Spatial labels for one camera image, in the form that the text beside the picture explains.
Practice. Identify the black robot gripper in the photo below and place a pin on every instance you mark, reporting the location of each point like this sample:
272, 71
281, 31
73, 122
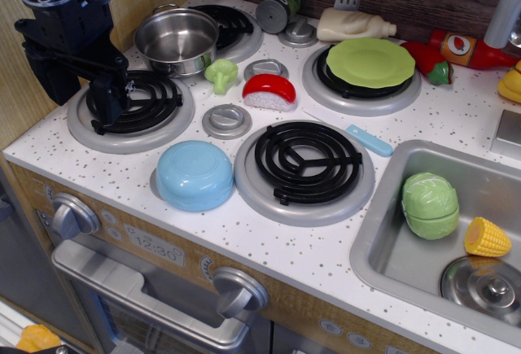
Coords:
70, 39

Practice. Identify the red and white toy sushi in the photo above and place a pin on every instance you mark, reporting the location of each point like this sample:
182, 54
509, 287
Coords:
271, 92

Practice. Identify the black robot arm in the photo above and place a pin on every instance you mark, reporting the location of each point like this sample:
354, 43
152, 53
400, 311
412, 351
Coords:
70, 40

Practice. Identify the green plastic plate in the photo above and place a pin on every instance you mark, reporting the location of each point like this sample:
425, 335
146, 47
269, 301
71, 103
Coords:
370, 62

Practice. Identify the front left black burner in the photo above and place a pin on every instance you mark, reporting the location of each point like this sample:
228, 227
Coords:
160, 110

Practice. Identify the black burner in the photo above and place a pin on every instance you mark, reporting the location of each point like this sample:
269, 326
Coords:
160, 110
303, 173
240, 36
351, 100

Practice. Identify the stainless steel pot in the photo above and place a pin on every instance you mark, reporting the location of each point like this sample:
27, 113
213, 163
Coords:
177, 41

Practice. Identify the green toy broccoli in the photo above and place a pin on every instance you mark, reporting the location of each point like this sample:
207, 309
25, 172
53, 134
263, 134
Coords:
222, 73

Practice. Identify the grey stove top knob centre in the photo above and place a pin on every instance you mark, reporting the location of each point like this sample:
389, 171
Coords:
227, 121

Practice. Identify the grey stove knob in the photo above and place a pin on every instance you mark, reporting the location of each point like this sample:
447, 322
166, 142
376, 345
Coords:
227, 121
298, 34
266, 70

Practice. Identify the light blue upturned bowl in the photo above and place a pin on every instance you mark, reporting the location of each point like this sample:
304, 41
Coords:
194, 176

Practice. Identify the silver oven knob left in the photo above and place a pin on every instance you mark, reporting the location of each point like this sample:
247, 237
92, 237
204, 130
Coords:
72, 217

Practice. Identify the silver oven knob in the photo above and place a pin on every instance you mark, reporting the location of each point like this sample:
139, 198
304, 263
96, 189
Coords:
72, 217
238, 292

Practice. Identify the back left black burner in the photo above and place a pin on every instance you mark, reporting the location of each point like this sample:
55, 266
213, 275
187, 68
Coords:
240, 36

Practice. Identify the grey stove top knob middle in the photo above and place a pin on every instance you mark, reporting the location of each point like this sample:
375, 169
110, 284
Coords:
266, 70

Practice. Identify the toy tin can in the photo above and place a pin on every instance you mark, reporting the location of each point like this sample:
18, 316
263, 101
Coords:
273, 15

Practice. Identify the grey stove top knob back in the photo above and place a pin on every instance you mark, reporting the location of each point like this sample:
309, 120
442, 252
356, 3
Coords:
298, 34

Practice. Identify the front right black burner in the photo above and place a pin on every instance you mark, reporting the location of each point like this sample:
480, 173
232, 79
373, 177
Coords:
303, 173

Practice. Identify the back right black burner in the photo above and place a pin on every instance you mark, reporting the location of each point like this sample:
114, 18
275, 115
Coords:
351, 100

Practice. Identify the cream toy bottle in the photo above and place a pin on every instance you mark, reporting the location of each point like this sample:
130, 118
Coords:
337, 25

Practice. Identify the silver oven knob right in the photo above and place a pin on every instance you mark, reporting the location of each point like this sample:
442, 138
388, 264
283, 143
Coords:
238, 292

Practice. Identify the orange toy food bottom left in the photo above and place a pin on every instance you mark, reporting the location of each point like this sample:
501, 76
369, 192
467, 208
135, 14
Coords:
35, 338

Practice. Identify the red toy chili pepper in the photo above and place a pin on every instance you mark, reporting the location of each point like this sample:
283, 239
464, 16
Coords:
433, 65

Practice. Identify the metal sink basin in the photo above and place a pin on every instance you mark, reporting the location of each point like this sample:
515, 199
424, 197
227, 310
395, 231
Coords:
388, 256

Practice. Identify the green toy cabbage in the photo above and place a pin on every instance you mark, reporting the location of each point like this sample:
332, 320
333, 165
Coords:
430, 205

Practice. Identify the red ketchup bottle toy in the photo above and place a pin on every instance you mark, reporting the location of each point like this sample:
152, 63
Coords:
469, 51

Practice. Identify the yellow toy food right edge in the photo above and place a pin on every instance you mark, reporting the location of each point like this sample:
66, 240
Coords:
509, 86

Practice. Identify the yellow toy corn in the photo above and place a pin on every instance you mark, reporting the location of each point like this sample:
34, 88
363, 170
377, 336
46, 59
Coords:
484, 238

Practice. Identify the silver faucet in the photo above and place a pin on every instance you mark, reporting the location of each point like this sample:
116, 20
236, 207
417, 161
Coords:
504, 26

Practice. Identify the steel pot lid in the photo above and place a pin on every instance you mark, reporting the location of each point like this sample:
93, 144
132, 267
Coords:
484, 284

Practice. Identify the silver oven door handle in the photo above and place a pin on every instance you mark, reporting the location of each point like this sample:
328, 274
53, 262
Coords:
139, 318

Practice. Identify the white knife blue handle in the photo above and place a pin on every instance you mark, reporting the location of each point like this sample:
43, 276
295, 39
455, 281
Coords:
369, 141

